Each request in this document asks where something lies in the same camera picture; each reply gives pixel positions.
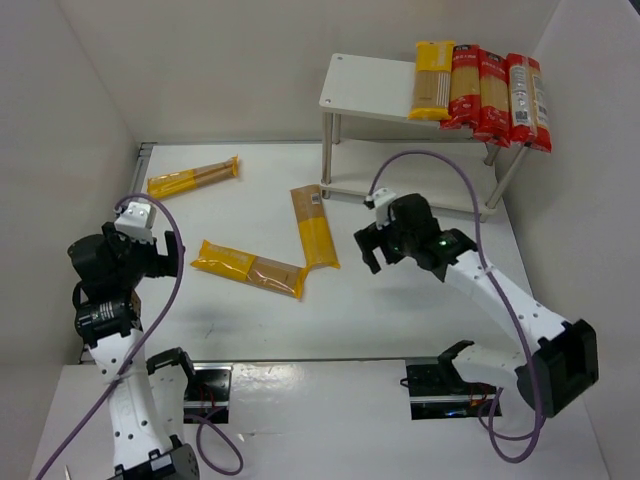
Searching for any yellow pasta bag with barcode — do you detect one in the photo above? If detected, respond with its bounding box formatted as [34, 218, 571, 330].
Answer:
[290, 185, 340, 269]

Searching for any yellow pasta bag on shelf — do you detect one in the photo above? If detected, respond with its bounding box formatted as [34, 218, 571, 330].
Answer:
[408, 41, 455, 122]

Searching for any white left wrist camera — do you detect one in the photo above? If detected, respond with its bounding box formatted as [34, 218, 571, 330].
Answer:
[114, 201, 156, 243]

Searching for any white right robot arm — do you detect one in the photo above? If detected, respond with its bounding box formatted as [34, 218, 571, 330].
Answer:
[151, 185, 598, 418]

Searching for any red pasta bag left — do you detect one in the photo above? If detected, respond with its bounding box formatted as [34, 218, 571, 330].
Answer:
[440, 44, 481, 130]

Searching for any aluminium table edge rail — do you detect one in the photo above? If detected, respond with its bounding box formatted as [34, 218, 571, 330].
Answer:
[129, 142, 156, 193]

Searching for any red pasta bag middle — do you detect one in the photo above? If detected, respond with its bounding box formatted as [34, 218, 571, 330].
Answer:
[474, 49, 510, 147]

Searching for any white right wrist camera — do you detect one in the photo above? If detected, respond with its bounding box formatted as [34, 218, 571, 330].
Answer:
[364, 187, 397, 230]

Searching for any yellow pasta bag far left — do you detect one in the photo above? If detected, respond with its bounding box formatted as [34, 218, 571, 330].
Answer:
[147, 156, 239, 199]

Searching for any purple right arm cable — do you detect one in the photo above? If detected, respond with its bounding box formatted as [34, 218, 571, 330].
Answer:
[367, 149, 549, 464]

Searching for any red pasta bag right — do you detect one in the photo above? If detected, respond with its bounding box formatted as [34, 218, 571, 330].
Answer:
[506, 53, 552, 153]

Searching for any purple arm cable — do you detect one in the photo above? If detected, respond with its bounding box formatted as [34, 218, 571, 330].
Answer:
[367, 149, 549, 464]
[33, 193, 245, 480]

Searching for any red pasta bag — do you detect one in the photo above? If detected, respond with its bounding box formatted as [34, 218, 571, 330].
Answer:
[440, 44, 481, 130]
[474, 49, 510, 147]
[506, 53, 552, 153]

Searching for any yellow pasta bag centre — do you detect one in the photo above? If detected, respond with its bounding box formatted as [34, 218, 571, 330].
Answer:
[191, 240, 308, 300]

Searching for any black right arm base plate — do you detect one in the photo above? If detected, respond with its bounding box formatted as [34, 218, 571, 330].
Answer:
[399, 357, 497, 421]

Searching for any white two-tier shelf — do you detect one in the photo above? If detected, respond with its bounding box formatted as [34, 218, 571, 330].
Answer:
[319, 53, 528, 219]

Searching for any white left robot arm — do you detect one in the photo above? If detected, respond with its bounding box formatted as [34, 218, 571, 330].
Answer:
[67, 222, 198, 479]

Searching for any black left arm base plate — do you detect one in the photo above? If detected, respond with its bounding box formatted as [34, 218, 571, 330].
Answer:
[183, 362, 232, 424]

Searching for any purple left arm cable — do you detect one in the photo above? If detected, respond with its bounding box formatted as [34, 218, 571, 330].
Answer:
[33, 193, 245, 480]

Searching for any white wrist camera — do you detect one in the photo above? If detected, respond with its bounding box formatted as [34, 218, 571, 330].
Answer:
[114, 201, 156, 243]
[364, 187, 397, 230]

